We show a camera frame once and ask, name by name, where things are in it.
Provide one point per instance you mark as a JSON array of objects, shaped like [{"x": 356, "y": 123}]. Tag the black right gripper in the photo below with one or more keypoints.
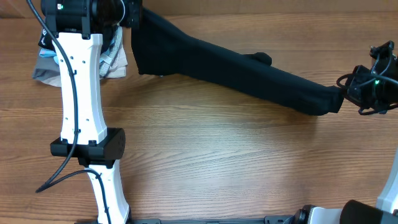
[{"x": 354, "y": 93}]

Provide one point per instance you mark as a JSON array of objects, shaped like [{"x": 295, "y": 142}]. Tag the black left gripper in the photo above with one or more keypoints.
[{"x": 133, "y": 20}]

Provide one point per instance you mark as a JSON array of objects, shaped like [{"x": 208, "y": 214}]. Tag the black t-shirt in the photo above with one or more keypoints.
[{"x": 161, "y": 49}]

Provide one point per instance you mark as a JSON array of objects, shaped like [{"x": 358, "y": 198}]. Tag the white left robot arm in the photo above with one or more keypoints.
[{"x": 77, "y": 29}]

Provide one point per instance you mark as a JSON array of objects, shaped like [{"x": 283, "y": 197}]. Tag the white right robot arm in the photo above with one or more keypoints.
[{"x": 385, "y": 210}]

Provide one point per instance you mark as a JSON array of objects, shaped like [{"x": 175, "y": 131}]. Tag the beige folded garment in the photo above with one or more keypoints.
[{"x": 113, "y": 62}]

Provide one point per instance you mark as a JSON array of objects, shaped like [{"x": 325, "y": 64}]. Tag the black folded shirt on pile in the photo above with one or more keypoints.
[{"x": 45, "y": 41}]

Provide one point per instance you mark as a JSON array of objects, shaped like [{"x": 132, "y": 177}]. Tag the light blue folded garment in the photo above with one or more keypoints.
[{"x": 46, "y": 53}]

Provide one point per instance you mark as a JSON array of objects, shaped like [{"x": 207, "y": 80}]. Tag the grey folded garment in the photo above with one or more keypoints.
[{"x": 46, "y": 70}]

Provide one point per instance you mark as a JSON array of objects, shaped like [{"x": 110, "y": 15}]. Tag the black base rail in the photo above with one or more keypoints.
[{"x": 309, "y": 215}]

